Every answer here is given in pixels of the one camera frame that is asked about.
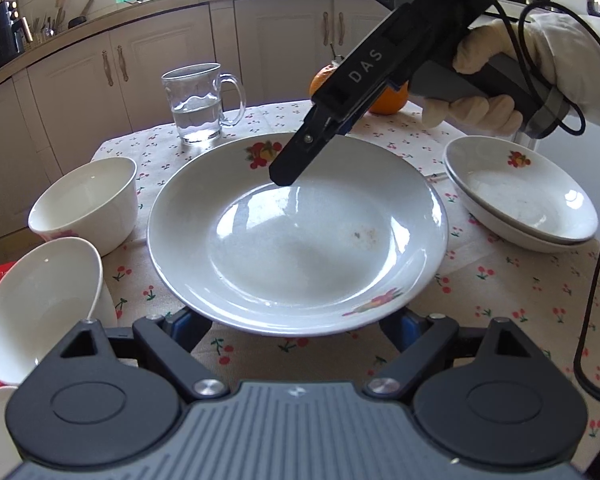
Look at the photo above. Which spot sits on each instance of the glass mug with water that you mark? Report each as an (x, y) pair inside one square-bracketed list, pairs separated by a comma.
[(195, 115)]

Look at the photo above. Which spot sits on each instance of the bumpy orange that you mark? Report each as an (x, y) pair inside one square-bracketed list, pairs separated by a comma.
[(387, 101)]

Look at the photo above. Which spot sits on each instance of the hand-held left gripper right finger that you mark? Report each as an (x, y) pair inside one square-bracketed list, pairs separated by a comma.
[(404, 332)]

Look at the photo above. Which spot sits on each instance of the person's right hand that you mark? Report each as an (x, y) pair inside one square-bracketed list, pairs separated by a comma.
[(590, 70)]

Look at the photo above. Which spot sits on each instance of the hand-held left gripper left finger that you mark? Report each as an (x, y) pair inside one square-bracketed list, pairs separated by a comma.
[(180, 327)]

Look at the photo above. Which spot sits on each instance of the utensil holder with utensils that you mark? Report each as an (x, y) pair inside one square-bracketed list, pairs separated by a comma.
[(47, 32)]

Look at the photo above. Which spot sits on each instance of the white fruit-print plate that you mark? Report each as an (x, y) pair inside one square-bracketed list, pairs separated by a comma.
[(300, 260), (525, 245), (525, 195)]

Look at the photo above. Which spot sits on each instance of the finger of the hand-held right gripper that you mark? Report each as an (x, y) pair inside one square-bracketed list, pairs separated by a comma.
[(345, 123), (292, 160)]

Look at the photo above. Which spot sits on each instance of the small black mortar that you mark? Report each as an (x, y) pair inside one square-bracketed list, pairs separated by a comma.
[(77, 22)]

